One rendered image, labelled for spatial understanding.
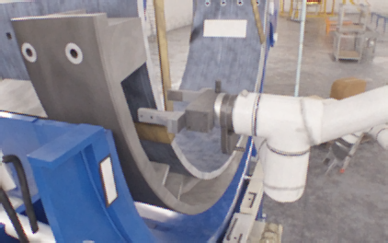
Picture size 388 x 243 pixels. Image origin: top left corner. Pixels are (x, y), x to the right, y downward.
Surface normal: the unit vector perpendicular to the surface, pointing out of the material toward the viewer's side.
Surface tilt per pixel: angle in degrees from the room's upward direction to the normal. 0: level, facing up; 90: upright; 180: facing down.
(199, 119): 90
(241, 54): 55
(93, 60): 97
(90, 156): 95
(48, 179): 90
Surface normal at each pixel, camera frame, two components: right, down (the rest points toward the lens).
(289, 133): -0.37, 0.39
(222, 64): -0.33, -0.21
